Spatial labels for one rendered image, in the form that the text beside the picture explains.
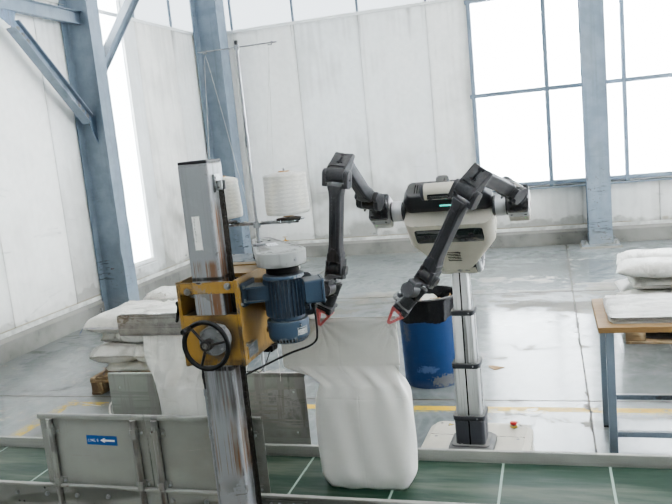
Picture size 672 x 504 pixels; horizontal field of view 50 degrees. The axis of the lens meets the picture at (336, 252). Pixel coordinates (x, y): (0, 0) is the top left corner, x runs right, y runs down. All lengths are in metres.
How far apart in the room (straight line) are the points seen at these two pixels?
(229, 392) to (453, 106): 8.53
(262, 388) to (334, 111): 8.03
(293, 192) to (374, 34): 8.53
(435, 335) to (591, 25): 6.18
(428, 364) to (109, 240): 4.78
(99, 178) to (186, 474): 5.97
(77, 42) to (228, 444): 6.71
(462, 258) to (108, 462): 1.78
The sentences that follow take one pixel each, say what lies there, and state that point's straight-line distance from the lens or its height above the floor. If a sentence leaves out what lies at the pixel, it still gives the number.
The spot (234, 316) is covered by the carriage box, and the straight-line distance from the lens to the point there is 2.59.
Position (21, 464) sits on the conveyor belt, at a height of 0.38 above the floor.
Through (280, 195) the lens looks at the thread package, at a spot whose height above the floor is 1.61.
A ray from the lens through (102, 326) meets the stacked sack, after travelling 5.87.
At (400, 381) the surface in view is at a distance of 2.93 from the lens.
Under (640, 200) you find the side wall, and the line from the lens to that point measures 10.86.
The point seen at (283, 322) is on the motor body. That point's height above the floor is 1.17.
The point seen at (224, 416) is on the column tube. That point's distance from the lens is 2.73.
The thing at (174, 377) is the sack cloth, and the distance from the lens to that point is 3.24.
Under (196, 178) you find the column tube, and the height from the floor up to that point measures 1.70.
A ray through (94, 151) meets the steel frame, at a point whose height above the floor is 1.92.
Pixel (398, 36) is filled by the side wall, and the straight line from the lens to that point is 11.00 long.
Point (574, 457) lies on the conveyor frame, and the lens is 3.25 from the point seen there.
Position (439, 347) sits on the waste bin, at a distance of 5.12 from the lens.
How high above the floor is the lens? 1.79
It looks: 9 degrees down
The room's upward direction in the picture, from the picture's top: 6 degrees counter-clockwise
